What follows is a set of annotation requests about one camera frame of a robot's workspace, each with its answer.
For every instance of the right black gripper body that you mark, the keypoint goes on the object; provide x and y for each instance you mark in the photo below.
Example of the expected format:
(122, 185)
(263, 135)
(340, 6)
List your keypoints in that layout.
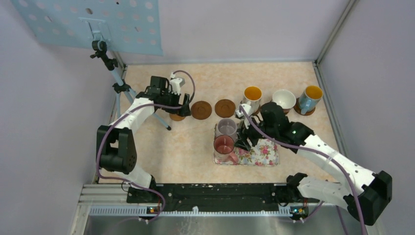
(244, 133)

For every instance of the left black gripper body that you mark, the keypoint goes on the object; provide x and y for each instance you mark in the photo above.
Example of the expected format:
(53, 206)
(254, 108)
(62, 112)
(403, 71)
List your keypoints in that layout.
(170, 99)

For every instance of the brown coaster three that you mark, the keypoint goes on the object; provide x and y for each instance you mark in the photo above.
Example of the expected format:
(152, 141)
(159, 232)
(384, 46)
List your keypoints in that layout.
(257, 112)

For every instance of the white cup red handle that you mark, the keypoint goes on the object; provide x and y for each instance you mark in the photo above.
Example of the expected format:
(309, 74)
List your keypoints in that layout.
(284, 98)

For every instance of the glass mug orange inside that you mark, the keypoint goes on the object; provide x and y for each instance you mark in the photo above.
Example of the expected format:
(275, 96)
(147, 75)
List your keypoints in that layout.
(252, 95)

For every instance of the light brown small coaster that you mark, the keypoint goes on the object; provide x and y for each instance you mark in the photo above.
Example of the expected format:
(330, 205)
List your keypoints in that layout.
(176, 117)

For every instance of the blue mug yellow inside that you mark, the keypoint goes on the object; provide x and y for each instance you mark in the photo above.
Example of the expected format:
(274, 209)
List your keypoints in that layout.
(310, 98)

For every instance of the brown coaster one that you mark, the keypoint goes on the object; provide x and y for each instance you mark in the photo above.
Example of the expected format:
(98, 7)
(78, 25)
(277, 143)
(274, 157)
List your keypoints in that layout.
(201, 110)

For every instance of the brown coaster two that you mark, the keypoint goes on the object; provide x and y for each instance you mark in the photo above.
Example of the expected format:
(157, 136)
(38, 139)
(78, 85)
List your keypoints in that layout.
(225, 108)

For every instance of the pink mug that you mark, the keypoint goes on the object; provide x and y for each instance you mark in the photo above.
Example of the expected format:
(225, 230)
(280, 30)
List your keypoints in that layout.
(224, 150)

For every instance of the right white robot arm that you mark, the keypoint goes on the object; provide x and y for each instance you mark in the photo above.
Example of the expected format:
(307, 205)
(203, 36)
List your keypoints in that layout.
(362, 192)

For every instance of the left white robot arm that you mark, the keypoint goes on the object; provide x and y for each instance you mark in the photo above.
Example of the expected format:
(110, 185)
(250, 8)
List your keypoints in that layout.
(116, 149)

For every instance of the brown coaster six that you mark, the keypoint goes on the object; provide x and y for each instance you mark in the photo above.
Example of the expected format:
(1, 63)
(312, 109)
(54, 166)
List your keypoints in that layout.
(298, 109)

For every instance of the floral tray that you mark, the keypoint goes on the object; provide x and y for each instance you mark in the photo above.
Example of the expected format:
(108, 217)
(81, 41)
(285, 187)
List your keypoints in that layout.
(265, 153)

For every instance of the lilac mug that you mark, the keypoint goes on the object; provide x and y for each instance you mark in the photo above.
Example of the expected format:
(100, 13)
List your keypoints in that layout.
(226, 127)

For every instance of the blue perforated board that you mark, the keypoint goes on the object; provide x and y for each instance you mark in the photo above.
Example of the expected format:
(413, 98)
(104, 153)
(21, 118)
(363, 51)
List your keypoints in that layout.
(131, 26)

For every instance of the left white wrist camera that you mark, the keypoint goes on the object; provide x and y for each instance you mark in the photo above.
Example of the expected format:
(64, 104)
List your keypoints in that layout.
(175, 84)

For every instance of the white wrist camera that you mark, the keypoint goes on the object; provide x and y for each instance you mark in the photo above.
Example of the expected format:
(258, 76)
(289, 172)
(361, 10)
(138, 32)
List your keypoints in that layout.
(175, 84)
(245, 117)

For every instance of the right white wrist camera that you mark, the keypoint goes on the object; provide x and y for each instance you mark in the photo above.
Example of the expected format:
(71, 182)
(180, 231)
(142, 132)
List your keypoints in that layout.
(245, 117)

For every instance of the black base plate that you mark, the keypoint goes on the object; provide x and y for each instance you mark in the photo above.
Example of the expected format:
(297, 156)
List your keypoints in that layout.
(218, 197)

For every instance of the aluminium frame rail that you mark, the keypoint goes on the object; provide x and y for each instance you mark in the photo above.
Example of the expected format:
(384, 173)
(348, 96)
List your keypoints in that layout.
(103, 210)

